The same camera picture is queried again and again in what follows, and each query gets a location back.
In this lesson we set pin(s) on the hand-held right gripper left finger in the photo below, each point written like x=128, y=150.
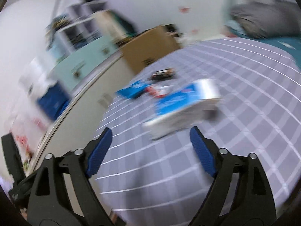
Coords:
x=98, y=153

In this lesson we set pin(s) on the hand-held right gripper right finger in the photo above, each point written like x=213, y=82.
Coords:
x=203, y=153

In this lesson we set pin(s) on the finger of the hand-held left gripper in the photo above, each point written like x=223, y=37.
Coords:
x=13, y=155

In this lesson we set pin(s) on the blue and white paper box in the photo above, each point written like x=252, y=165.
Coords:
x=178, y=103

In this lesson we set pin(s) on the white red printed plastic bag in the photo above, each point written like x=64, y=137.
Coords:
x=25, y=131

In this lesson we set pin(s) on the grey checked tablecloth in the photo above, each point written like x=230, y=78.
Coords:
x=235, y=98

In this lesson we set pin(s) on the low white cabinet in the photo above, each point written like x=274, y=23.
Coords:
x=94, y=87

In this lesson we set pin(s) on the blue woven bag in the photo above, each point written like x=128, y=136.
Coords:
x=54, y=101

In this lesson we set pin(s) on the blue wrapper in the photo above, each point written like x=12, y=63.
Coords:
x=132, y=90

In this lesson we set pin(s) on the small red white wrapper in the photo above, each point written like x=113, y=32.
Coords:
x=157, y=90

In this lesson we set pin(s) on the white paper bag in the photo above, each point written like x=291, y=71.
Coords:
x=35, y=73

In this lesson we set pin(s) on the teal drawer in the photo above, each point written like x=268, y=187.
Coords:
x=103, y=47
x=73, y=68

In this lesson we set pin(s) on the brown cardboard box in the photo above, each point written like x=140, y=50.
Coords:
x=150, y=49

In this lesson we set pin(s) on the faded pink butterfly sticker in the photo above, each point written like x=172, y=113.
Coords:
x=195, y=30

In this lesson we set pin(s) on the cream hanging jacket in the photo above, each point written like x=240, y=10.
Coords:
x=104, y=26

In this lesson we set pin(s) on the black cloth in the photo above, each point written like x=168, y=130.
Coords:
x=171, y=29

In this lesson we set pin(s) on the dark hanging jackets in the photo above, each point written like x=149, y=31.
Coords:
x=124, y=22

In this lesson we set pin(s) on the pile of folded clothes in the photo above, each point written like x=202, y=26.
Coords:
x=57, y=23

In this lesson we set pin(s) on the teal printed bedsheet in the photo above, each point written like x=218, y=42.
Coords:
x=287, y=44

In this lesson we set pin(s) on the grey folded blanket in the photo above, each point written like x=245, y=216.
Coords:
x=261, y=18

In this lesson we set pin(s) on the lilac cube shelf unit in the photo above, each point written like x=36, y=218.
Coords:
x=77, y=7

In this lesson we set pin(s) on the grey metal handrail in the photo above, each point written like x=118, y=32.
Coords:
x=58, y=2

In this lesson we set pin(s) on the pale green wardrobe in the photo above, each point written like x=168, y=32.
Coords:
x=164, y=0

